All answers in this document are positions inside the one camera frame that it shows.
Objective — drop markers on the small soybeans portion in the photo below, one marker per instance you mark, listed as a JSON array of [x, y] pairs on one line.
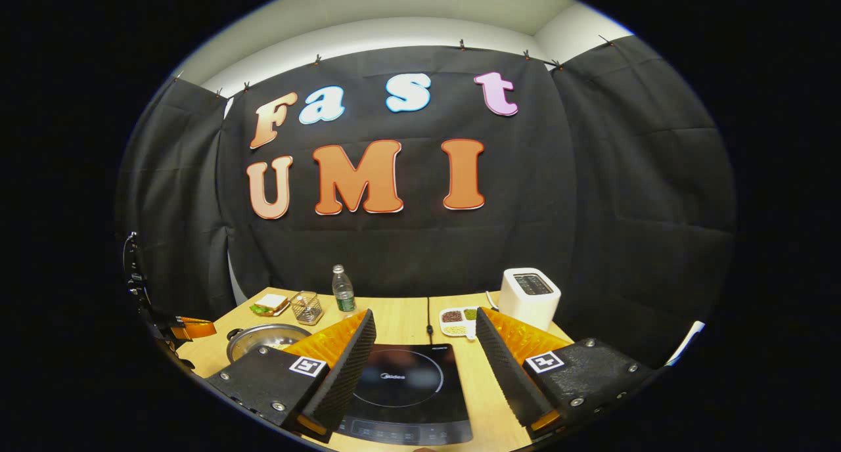
[[454, 330]]

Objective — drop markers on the red beans portion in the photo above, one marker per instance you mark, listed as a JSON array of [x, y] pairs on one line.
[[451, 316]]

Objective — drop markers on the sandwich on plate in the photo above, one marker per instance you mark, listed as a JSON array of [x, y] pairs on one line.
[[271, 302]]

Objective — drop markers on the row of cloth clips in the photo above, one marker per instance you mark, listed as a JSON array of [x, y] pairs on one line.
[[462, 45]]

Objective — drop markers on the black backdrop cloth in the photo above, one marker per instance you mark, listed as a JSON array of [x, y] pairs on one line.
[[591, 209]]

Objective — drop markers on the clear plastic water bottle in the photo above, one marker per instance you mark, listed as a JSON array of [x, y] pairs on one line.
[[343, 297]]

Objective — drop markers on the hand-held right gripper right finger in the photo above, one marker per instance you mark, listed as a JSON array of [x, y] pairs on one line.
[[506, 373]]

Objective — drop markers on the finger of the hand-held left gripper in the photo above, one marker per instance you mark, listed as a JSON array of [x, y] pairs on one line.
[[197, 327]]

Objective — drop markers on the white toaster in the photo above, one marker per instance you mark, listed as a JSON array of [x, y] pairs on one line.
[[525, 307]]

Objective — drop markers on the black induction cooktop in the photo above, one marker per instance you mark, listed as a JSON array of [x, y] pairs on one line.
[[407, 380]]

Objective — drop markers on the stainless steel pot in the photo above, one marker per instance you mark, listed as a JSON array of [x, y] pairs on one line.
[[263, 340]]

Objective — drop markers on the white divided dish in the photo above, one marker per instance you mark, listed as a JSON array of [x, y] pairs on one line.
[[470, 326]]

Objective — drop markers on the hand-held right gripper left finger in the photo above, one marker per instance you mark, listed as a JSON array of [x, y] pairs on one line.
[[341, 380]]

